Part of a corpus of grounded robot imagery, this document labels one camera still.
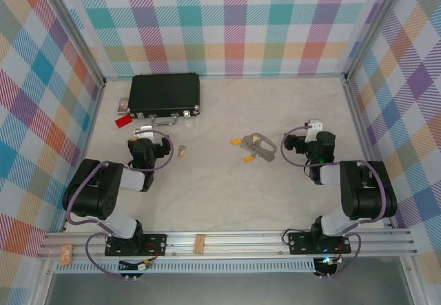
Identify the red tag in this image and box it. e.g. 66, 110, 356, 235
114, 114, 134, 129

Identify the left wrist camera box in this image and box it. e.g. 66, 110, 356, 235
133, 124, 154, 138

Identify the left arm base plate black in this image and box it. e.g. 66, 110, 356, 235
104, 233, 168, 257

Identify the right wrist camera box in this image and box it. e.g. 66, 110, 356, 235
307, 119, 325, 137

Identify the aluminium frame rail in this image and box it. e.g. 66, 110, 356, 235
103, 73, 347, 79
344, 81, 397, 229
59, 83, 106, 233

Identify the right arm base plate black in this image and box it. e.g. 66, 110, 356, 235
287, 231, 353, 255

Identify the slotted grey cable duct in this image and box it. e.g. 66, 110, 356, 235
54, 258, 316, 275

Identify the black case with metal handle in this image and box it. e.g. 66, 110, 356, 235
127, 73, 202, 127

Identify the grey keyring with yellow keys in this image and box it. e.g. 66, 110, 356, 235
240, 132, 278, 163

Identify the aluminium frame post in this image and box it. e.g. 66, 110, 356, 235
343, 0, 407, 84
38, 0, 107, 87

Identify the small wooden tag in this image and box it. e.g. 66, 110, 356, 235
61, 245, 74, 266

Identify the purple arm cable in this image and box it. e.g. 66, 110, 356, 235
65, 129, 173, 280
280, 124, 387, 280

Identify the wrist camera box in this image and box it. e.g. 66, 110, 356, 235
307, 119, 325, 137
133, 124, 154, 138

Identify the wide slotted aluminium rail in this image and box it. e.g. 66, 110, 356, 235
37, 229, 418, 260

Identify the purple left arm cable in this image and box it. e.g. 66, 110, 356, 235
65, 129, 173, 280

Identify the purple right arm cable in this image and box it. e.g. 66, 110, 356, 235
280, 124, 387, 280

